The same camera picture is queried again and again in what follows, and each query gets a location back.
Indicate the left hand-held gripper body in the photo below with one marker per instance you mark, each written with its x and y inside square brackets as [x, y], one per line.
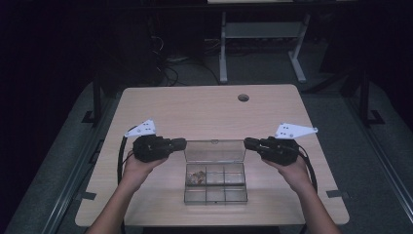
[151, 149]

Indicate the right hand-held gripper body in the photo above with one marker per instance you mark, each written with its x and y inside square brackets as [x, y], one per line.
[281, 151]

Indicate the clear plastic compartment box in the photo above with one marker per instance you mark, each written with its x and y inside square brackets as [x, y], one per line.
[224, 195]

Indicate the person's left hand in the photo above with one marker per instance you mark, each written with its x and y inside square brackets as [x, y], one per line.
[136, 170]

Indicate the person's right hand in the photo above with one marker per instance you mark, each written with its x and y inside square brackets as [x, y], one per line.
[297, 177]

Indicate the grey tape strip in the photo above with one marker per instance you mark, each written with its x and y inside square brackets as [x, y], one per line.
[88, 196]
[336, 194]

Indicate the black metal stand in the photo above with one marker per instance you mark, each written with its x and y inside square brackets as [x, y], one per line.
[365, 97]
[97, 97]

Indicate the white metal desk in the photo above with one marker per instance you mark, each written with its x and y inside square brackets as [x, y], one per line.
[259, 30]

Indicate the grey metal floor rail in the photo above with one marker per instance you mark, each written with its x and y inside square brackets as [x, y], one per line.
[69, 182]
[389, 175]

